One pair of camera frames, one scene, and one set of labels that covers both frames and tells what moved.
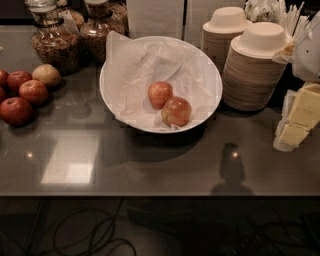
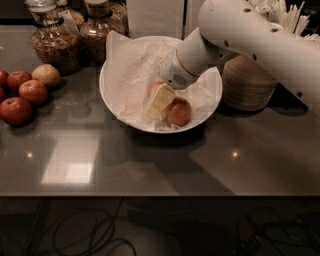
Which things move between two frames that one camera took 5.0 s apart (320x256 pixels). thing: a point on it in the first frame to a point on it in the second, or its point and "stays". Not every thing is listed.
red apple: [16, 78] stays
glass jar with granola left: [56, 40] stays
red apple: [34, 91] stays
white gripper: [308, 56] to [173, 72]
